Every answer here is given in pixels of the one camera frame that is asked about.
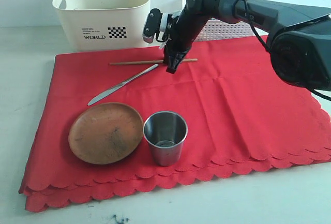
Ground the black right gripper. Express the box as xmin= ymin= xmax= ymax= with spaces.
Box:
xmin=163 ymin=14 xmax=197 ymax=73

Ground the wooden chopstick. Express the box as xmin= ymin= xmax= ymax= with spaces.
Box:
xmin=109 ymin=58 xmax=198 ymax=66

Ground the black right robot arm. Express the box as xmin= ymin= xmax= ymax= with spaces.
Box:
xmin=164 ymin=0 xmax=330 ymax=91

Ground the silver table knife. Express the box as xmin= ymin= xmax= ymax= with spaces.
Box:
xmin=87 ymin=64 xmax=159 ymax=106

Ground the white perforated plastic basket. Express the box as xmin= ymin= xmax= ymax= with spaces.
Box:
xmin=189 ymin=19 xmax=254 ymax=43

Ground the stainless steel cup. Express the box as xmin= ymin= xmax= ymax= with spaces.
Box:
xmin=143 ymin=111 xmax=188 ymax=167

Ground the cream plastic bin WORLD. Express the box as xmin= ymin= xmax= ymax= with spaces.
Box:
xmin=52 ymin=0 xmax=151 ymax=52

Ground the red scalloped tablecloth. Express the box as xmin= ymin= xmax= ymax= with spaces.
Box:
xmin=19 ymin=37 xmax=330 ymax=212

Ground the round wooden plate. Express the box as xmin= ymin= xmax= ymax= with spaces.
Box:
xmin=68 ymin=102 xmax=143 ymax=165

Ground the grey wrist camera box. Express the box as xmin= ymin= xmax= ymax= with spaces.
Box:
xmin=142 ymin=8 xmax=168 ymax=43

